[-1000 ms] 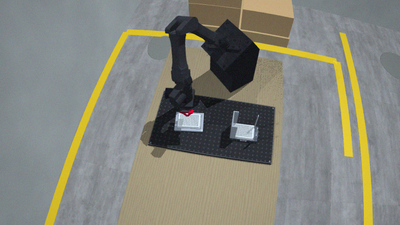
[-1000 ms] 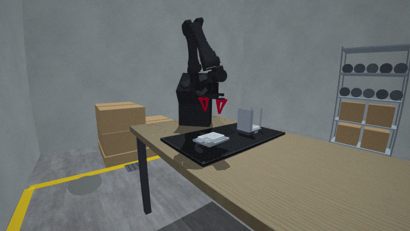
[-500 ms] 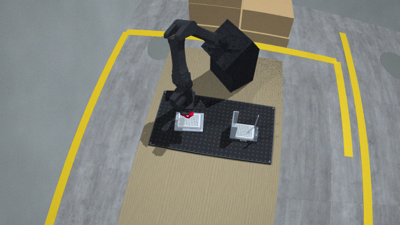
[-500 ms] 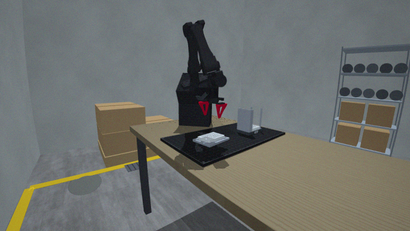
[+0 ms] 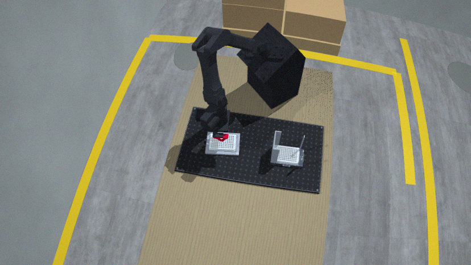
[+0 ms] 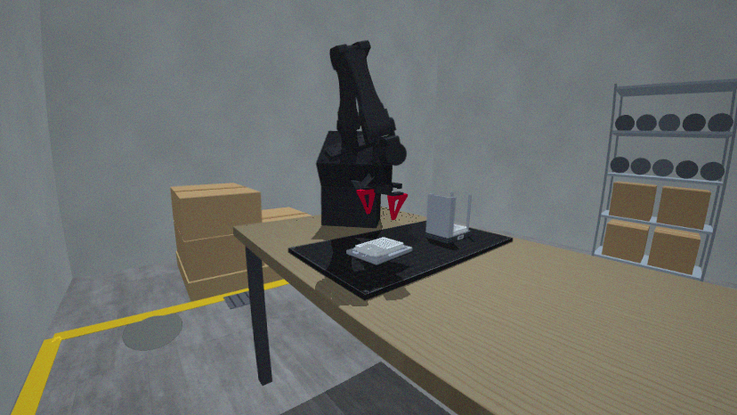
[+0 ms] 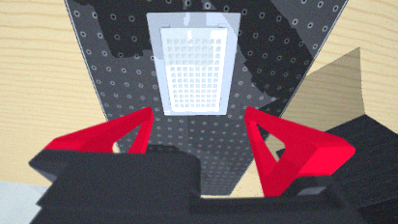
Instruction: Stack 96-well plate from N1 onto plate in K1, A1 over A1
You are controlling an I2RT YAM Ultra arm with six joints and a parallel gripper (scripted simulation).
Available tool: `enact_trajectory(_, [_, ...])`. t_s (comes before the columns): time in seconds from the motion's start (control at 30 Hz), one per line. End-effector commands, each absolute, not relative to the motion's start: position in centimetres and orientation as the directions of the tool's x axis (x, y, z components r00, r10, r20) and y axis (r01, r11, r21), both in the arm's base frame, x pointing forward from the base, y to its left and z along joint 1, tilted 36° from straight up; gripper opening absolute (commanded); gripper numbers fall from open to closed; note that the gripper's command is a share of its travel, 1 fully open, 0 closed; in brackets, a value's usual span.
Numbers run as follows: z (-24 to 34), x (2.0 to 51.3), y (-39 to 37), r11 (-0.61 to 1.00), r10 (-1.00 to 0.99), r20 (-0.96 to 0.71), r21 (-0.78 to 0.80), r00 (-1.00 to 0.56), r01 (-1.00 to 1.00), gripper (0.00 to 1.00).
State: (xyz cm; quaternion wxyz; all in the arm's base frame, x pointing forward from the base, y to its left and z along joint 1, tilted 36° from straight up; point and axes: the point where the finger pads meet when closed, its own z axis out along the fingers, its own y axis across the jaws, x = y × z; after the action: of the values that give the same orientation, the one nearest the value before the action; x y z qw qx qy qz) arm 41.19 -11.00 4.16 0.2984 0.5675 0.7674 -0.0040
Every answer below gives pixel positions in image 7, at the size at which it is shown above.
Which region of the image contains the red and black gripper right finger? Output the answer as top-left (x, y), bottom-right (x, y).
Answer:
top-left (244, 106), bottom-right (355, 197)

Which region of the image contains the white well plate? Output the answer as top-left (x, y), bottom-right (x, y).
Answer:
top-left (160, 28), bottom-right (227, 112)

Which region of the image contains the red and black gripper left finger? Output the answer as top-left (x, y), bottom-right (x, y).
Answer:
top-left (44, 106), bottom-right (154, 153)

